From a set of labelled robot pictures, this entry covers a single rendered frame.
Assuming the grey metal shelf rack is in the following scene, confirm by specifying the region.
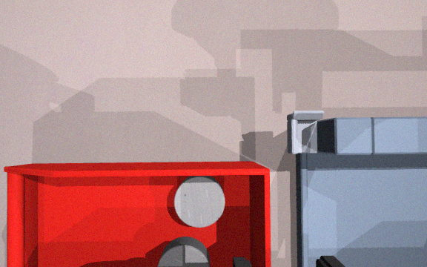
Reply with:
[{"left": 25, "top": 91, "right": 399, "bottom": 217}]
[{"left": 287, "top": 111, "right": 427, "bottom": 267}]

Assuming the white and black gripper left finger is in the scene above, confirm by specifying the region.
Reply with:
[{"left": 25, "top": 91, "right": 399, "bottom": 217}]
[{"left": 233, "top": 257, "right": 252, "bottom": 267}]

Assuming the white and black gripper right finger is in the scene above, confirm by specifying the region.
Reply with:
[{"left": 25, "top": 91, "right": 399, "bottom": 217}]
[{"left": 316, "top": 256, "right": 345, "bottom": 267}]

